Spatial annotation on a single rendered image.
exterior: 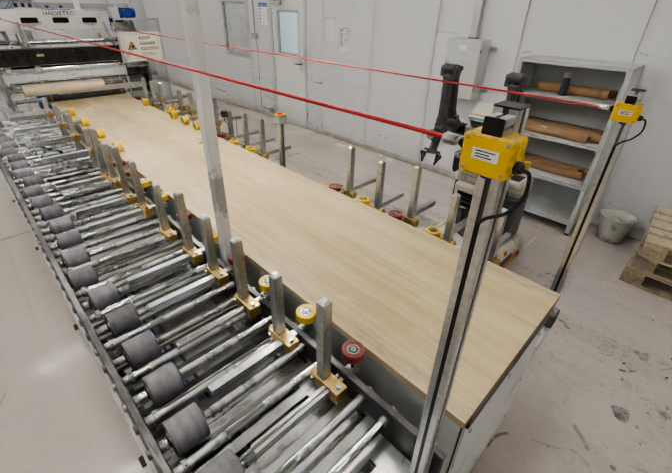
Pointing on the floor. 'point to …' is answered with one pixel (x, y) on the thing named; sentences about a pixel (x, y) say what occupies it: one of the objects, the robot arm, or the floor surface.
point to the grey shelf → (568, 188)
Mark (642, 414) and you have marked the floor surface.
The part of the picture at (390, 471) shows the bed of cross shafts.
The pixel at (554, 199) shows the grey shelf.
